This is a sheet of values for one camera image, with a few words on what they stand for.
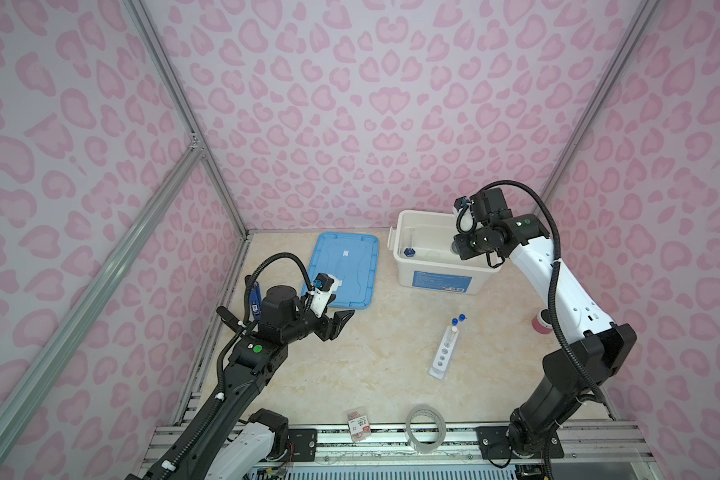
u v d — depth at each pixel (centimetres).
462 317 78
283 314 55
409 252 113
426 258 107
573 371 40
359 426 74
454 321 78
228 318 92
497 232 54
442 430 73
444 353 84
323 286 62
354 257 110
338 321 65
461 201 72
